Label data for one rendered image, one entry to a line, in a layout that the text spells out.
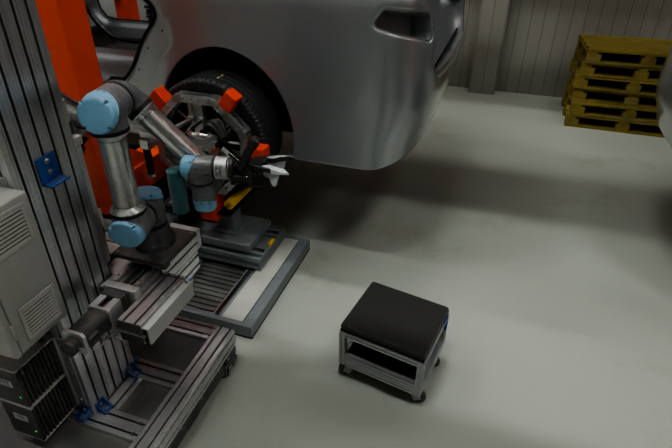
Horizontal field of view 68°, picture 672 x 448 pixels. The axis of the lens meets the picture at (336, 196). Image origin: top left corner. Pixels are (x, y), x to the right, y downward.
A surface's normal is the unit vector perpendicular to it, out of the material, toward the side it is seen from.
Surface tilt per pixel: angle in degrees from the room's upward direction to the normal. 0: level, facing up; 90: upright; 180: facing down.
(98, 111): 82
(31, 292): 90
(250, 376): 0
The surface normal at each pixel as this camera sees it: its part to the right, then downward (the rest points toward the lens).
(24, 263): 0.95, 0.16
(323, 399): 0.01, -0.87
